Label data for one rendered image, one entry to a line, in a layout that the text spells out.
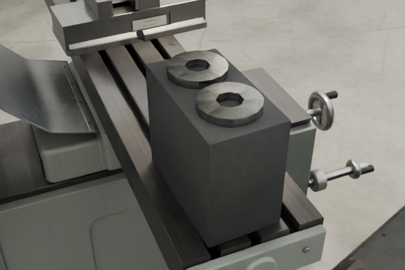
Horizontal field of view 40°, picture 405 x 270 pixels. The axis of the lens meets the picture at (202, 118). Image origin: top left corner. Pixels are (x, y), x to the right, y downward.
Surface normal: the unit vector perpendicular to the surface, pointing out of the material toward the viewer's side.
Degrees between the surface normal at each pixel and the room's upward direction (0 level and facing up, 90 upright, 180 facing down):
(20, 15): 0
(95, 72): 0
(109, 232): 90
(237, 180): 90
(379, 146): 0
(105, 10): 90
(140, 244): 90
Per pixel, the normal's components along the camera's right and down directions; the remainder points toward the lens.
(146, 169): 0.00, -0.82
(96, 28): 0.44, 0.52
